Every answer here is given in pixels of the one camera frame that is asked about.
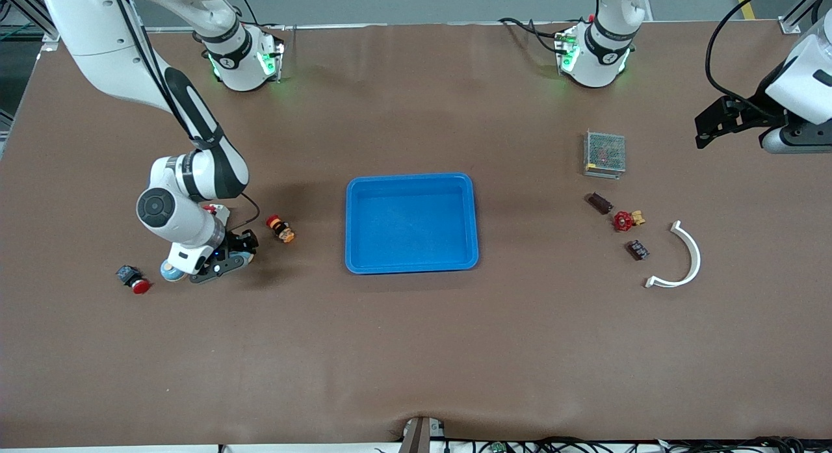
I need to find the orange red push button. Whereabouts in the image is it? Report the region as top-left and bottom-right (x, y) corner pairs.
(265, 214), (296, 244)

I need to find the blue plastic tray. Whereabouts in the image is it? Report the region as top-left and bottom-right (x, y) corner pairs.
(344, 173), (480, 275)

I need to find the metal table bracket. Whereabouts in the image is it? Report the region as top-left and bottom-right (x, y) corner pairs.
(398, 416), (446, 453)

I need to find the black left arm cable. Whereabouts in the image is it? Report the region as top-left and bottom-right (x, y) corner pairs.
(705, 0), (787, 119)

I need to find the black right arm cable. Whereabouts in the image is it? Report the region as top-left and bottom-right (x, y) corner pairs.
(110, 0), (261, 236)

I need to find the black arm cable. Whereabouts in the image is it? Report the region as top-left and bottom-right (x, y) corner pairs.
(705, 0), (787, 119)
(110, 0), (261, 236)

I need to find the aluminium frame profile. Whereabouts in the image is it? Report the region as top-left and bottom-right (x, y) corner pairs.
(0, 0), (59, 47)

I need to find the black base cable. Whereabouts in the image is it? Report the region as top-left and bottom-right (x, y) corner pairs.
(499, 16), (566, 54)

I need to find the red emergency stop button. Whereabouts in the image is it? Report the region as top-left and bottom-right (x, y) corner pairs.
(116, 265), (151, 294)

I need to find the black cable bundle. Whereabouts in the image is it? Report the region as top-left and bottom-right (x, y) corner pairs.
(442, 435), (832, 453)

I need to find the white curved pipe clamp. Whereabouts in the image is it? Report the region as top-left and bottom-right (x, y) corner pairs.
(644, 220), (702, 289)

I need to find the brass valve red handwheel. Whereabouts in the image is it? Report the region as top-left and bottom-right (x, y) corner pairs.
(613, 210), (646, 233)

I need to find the brown table mat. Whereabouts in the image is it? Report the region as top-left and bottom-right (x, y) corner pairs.
(0, 22), (832, 448)

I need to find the metal mesh power supply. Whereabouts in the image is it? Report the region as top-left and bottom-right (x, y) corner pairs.
(583, 129), (627, 179)

